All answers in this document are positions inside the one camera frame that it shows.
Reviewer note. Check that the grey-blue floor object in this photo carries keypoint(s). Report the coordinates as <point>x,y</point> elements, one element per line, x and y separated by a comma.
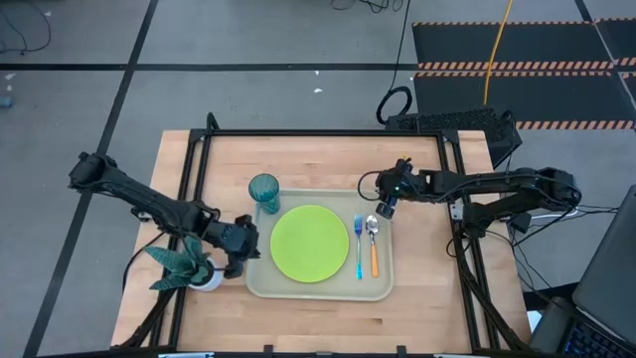
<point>5,102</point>

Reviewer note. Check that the dark grey rounded object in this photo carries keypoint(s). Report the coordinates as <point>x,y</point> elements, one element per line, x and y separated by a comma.
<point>551,323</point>

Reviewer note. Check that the beige plastic tray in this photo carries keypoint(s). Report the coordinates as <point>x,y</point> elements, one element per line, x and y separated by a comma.
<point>318,291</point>

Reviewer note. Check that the black hazard-striped floor mat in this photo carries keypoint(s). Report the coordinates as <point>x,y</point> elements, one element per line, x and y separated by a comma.
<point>522,97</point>
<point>623,42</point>
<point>497,45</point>

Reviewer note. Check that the green striped artificial plant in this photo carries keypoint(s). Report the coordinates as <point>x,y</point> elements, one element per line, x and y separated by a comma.
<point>174,261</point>

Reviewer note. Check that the black aluminium table frame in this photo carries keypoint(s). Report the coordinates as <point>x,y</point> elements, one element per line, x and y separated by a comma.
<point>323,133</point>

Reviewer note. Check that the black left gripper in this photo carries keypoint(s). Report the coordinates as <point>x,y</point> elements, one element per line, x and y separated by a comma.
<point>238,238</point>

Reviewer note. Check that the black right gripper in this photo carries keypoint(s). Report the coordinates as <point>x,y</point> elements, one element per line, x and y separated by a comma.
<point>412,181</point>

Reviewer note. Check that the black power adapter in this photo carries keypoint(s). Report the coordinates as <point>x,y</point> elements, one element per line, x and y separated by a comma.
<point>521,221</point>

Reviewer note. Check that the silver arm base bracket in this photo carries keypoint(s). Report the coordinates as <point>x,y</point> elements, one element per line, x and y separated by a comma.
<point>457,211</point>

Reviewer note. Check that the white plant pot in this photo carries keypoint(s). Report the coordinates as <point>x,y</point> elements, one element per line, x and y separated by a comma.
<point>213,283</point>

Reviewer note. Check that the lime green round plate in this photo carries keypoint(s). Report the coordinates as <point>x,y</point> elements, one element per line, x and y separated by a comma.
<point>308,243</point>

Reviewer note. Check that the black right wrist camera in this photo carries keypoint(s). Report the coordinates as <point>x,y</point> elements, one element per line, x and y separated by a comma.
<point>388,183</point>

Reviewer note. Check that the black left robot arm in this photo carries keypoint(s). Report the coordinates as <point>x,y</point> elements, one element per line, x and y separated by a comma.
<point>144,201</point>

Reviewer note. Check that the dark grey laptop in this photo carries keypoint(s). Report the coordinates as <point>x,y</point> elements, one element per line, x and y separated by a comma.
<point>611,258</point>

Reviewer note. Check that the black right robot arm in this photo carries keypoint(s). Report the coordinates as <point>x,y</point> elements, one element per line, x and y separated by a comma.
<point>497,181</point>

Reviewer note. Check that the teal faceted plastic cup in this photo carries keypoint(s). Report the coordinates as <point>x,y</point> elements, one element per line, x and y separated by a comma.
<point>266,196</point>

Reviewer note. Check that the white paper sheet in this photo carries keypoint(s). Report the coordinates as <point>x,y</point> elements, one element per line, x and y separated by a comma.
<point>534,320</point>

